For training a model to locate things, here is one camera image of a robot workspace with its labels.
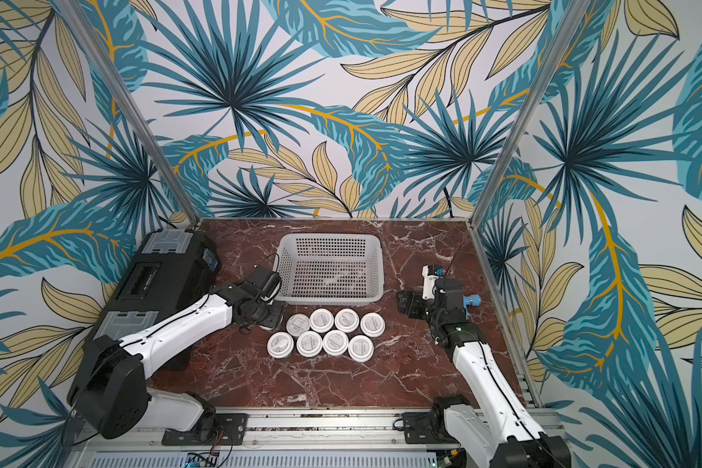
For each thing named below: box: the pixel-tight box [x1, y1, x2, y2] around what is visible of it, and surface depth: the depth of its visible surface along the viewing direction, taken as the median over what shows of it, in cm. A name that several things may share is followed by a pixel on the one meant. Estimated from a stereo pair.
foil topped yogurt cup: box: [285, 312, 311, 338], surface depth 88 cm
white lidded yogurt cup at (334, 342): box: [321, 329, 350, 356], surface depth 83 cm
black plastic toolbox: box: [92, 227, 222, 342], surface depth 84 cm
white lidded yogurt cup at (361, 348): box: [347, 334, 375, 363], surface depth 82 cm
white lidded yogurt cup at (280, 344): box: [266, 330, 295, 360], surface depth 82 cm
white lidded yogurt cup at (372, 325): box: [359, 312, 387, 339], surface depth 87 cm
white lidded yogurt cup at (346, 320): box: [333, 308, 360, 334], surface depth 87 cm
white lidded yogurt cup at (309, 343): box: [296, 330, 323, 358], surface depth 83 cm
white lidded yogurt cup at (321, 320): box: [308, 308, 335, 334], surface depth 87 cm
